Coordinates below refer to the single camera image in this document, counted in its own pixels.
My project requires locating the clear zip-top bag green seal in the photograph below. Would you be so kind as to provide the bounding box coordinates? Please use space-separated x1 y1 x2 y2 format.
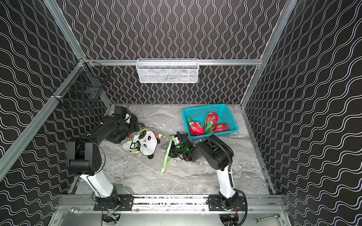
121 128 174 174

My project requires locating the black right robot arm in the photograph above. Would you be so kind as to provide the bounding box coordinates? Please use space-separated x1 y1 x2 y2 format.
168 133 239 210

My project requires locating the red dragon fruit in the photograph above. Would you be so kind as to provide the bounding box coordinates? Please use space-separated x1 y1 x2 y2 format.
205 113 219 127
186 117 205 136
210 123 230 133

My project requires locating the teal plastic perforated basket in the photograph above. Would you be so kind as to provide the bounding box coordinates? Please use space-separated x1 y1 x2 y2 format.
183 104 239 140

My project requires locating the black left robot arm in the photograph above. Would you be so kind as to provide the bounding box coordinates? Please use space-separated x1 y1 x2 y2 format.
67 106 145 210

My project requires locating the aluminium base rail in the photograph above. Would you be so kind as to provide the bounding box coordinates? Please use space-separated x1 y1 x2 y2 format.
93 194 283 212

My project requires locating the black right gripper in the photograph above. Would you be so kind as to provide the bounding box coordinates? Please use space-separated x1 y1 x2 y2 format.
158 141 186 157

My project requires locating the white wire mesh basket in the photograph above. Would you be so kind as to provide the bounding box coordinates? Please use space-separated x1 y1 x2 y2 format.
136 58 199 83

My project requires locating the black wire basket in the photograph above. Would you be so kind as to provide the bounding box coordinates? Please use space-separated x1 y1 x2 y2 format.
53 58 112 115

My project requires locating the silver wrench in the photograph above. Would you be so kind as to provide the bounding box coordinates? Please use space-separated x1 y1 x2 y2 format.
254 214 281 224

